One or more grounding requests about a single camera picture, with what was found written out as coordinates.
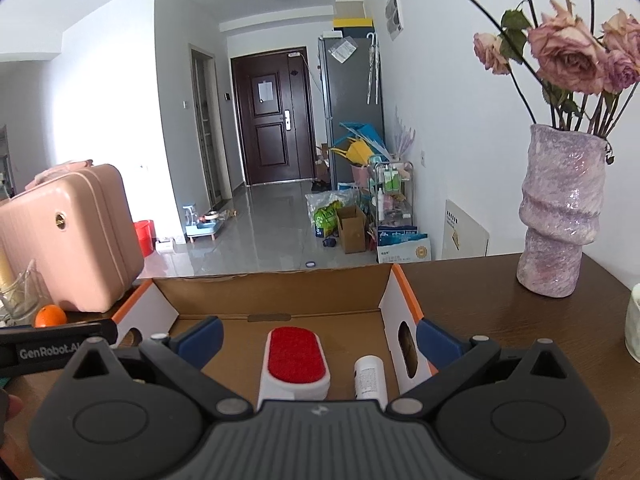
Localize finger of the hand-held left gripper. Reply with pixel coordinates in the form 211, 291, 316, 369
0, 321, 119, 347

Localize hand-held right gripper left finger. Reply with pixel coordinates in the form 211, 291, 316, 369
60, 316, 256, 422

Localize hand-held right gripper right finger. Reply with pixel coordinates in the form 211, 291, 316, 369
385, 316, 581, 422

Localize white labelled bottle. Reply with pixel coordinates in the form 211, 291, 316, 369
353, 355, 389, 404

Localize red and white lint brush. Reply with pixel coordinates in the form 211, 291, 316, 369
257, 326, 332, 411

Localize red cardboard box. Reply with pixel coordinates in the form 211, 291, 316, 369
111, 262, 442, 405

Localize person's left hand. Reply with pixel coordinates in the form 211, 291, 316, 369
0, 393, 25, 426

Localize orange fruit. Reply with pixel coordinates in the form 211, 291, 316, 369
34, 304, 68, 329

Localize clear glass pitcher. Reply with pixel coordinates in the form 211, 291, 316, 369
0, 260, 52, 326

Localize pink hard-shell suitcase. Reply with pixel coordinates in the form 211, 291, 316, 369
0, 160, 145, 313

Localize yellow thermos jug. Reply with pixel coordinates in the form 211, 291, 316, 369
0, 246, 16, 293

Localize blue and white carton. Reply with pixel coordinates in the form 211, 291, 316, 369
376, 227, 432, 264

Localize white board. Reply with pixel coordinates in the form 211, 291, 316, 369
442, 199, 490, 260

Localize blue pet water fountain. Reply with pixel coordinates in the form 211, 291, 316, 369
182, 204, 224, 244

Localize red plastic bin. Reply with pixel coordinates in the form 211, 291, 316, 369
134, 220, 156, 259

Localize open brown cardboard box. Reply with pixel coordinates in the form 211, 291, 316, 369
336, 205, 369, 255

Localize metal storage cart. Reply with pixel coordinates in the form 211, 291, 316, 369
367, 160, 416, 233

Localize clear bag with green contents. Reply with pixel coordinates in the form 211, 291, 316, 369
306, 192, 359, 239

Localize pink textured ceramic vase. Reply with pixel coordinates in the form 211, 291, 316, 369
516, 124, 608, 297

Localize pink bucket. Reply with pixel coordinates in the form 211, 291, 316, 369
350, 162, 373, 189

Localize white cup with pink spoon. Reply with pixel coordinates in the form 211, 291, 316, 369
624, 283, 640, 362

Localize purple pampas grass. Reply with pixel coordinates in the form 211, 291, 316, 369
392, 107, 419, 161

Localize cardboard boxes by door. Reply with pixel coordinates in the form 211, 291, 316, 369
315, 144, 334, 184

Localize grey interior door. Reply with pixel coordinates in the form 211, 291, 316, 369
189, 42, 224, 206

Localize dark brown entrance door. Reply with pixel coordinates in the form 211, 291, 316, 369
230, 50, 317, 186

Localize grey refrigerator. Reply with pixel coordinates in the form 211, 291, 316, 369
317, 35, 386, 186

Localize clear folded umbrella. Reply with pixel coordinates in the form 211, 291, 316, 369
366, 32, 381, 106

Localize paper sheet on refrigerator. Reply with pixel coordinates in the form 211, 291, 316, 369
327, 37, 359, 64

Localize bunch of dried roses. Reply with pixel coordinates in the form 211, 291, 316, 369
360, 0, 640, 137

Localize yellow and black box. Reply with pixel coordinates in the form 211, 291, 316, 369
332, 16, 375, 37

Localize beige cardboard box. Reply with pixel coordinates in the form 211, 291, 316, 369
334, 0, 366, 20

